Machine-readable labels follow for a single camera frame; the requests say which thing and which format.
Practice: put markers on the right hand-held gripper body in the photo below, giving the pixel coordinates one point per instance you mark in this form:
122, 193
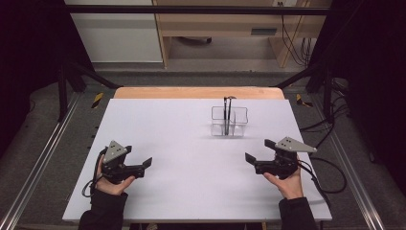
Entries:
293, 144

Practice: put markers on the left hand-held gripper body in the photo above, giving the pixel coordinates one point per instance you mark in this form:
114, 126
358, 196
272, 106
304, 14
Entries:
115, 152

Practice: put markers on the clear plastic organizer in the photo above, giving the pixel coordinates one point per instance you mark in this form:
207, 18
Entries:
237, 127

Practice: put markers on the person's left hand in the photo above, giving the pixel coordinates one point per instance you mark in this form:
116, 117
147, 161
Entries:
110, 188

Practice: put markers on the person's right hand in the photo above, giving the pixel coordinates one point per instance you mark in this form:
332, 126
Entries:
290, 188

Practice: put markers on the yellow clamp right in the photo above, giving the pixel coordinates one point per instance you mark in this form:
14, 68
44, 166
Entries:
299, 99

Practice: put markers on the yellow clamp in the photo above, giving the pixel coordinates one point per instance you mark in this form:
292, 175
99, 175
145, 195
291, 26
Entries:
97, 100
299, 99

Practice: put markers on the yellow clamp left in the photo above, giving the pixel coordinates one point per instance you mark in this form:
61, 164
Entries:
97, 100

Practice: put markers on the white table board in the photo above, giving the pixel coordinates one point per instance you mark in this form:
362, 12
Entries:
198, 191

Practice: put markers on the black metal stand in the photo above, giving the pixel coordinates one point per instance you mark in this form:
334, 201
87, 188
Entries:
327, 96
62, 96

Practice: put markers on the wooden table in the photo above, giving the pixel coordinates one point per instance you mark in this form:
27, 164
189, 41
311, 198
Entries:
191, 92

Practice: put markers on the black curtain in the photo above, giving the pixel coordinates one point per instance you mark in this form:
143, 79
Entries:
28, 64
376, 80

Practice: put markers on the white cabinet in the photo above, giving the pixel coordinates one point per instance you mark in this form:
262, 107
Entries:
118, 38

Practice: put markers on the wooden desk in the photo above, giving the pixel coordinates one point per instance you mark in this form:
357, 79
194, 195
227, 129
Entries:
217, 24

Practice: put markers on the aluminium rail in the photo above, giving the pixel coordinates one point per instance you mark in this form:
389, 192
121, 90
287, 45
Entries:
354, 179
41, 159

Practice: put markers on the black horizontal frame bar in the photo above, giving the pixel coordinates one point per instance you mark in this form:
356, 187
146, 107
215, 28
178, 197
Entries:
191, 9

